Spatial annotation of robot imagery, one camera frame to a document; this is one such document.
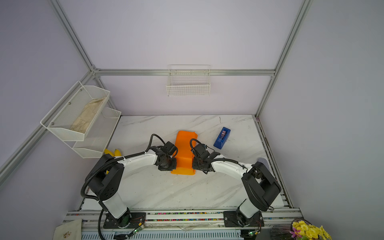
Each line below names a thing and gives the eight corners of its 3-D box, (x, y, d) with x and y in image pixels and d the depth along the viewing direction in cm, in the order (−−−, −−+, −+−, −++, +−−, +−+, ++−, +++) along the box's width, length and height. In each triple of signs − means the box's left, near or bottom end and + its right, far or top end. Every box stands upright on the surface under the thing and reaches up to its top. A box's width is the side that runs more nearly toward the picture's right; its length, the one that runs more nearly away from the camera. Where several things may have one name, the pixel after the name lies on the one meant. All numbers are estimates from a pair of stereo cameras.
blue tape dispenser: (213, 146, 104) (214, 141, 99) (222, 132, 113) (223, 126, 107) (221, 150, 102) (222, 144, 97) (229, 135, 111) (230, 129, 106)
